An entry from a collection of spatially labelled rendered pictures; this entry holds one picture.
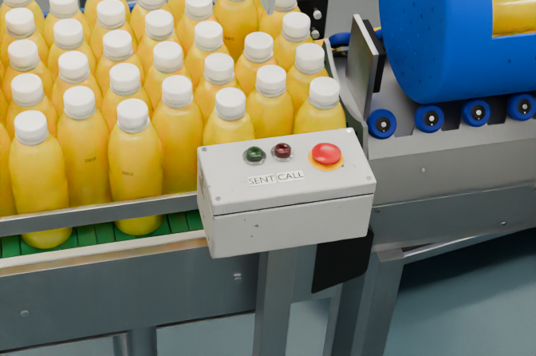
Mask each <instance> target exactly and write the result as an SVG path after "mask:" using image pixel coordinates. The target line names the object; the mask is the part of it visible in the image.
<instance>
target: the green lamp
mask: <svg viewBox="0 0 536 356"><path fill-rule="evenodd" d="M263 155H264V154H263V151H262V149H261V148H259V147H257V146H252V147H249V148H248V149H247V150H246V158H247V159H248V160H249V161H253V162H257V161H260V160H261V159H262V158H263Z"/></svg>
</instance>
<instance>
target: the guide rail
mask: <svg viewBox="0 0 536 356"><path fill-rule="evenodd" d="M196 209H199V207H198V204H197V191H191V192H180V193H173V194H167V195H162V196H150V197H144V198H138V199H132V200H121V201H115V202H108V203H102V204H91V205H85V206H80V207H73V208H62V209H56V210H50V211H43V212H33V213H26V214H21V215H14V216H3V217H0V237H2V236H8V235H19V234H25V233H31V232H36V231H48V230H53V229H59V228H65V227H76V226H82V225H88V224H94V223H104V222H110V221H117V220H127V219H133V218H139V217H145V216H156V215H162V214H168V213H173V212H185V211H190V210H196Z"/></svg>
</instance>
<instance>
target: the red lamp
mask: <svg viewBox="0 0 536 356"><path fill-rule="evenodd" d="M291 152H292V150H291V147H290V146H289V145H288V144H287V143H278V144H276V145H275V146H274V155H275V156H277V157H280V158H287V157H289V156H290V155H291Z"/></svg>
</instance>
